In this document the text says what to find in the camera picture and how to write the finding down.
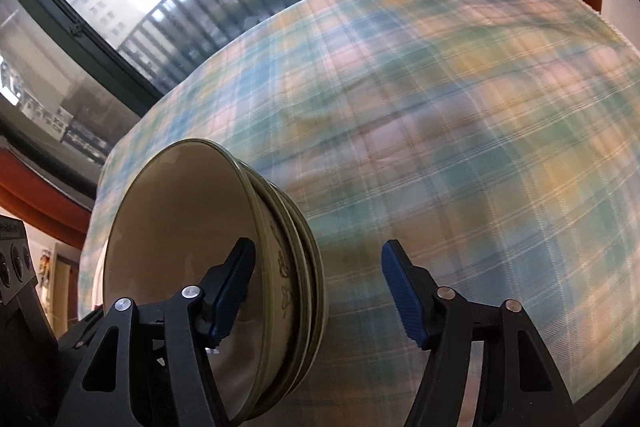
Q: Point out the beige floral bowl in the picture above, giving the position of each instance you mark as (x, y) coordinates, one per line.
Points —
(306, 257)
(321, 279)
(165, 217)

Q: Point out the black window frame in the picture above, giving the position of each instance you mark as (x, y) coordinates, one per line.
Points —
(100, 47)

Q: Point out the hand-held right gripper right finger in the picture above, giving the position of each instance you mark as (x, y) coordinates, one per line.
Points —
(405, 302)

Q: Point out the plaid tablecloth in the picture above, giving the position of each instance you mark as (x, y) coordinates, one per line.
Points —
(425, 107)

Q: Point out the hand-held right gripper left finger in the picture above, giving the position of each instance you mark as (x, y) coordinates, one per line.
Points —
(232, 292)

